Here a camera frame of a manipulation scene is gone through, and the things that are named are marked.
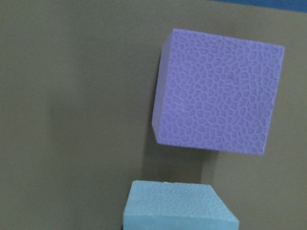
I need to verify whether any purple foam block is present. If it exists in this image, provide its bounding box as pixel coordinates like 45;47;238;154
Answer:
152;29;285;155

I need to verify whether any light blue foam block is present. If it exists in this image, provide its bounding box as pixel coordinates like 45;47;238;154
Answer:
123;180;239;230

